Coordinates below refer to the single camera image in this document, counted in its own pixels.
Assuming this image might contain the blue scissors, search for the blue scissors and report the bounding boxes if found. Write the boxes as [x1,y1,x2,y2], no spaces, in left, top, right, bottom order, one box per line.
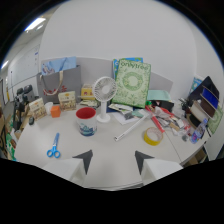
[46,132,61,159]

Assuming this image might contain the yellow tape roll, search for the yellow tape roll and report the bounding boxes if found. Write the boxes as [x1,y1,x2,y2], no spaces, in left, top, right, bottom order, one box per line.
[143,126,164,147]

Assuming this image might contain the white mug with red inside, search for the white mug with red inside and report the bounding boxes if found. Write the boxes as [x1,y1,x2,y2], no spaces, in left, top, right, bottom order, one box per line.
[75,106,98,137]

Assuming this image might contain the red wrapped stick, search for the red wrapped stick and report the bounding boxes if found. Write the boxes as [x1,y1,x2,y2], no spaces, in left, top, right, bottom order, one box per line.
[144,105,166,134]

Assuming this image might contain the blue purple packet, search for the blue purple packet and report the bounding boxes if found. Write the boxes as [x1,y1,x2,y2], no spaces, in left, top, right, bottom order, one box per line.
[189,118,208,145]

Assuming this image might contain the small orange box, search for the small orange box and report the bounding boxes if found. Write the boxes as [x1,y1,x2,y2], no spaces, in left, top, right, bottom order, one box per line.
[50,105,62,119]

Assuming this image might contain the white small cup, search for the white small cup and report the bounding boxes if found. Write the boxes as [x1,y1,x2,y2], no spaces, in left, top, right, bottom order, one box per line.
[44,101,54,116]

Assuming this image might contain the beige printed snack box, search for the beige printed snack box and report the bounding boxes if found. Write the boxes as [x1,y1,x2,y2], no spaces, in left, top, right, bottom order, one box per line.
[28,97,48,121]
[57,90,78,112]

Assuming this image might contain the light green paper sheet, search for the light green paper sheet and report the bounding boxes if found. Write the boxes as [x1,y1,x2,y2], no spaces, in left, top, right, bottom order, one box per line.
[146,89,172,103]

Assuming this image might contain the white desk fan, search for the white desk fan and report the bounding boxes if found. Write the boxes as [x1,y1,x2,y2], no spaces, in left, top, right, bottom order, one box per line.
[92,76,118,124]

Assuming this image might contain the yellow small carton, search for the yellow small carton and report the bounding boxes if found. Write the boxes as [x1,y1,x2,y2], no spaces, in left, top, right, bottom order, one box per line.
[80,83,96,101]

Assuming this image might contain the grey paper bag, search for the grey paper bag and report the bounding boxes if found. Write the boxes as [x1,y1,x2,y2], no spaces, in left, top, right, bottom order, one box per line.
[36,64,83,104]

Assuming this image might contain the black desk file organizer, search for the black desk file organizer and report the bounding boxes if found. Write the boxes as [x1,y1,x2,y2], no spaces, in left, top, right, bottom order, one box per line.
[186,75,221,128]

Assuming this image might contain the green onlytree box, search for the green onlytree box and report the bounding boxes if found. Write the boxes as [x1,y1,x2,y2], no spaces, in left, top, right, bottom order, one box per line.
[111,58,152,109]

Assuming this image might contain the blue printed bag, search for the blue printed bag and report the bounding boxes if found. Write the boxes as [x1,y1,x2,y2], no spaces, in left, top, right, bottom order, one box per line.
[40,55,78,76]

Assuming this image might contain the blue book behind green box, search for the blue book behind green box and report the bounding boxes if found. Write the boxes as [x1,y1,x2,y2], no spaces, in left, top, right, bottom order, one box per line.
[112,56,144,80]

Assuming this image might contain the black camera equipment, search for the black camera equipment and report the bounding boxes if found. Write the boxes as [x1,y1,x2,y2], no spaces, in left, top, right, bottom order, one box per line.
[12,84,34,132]

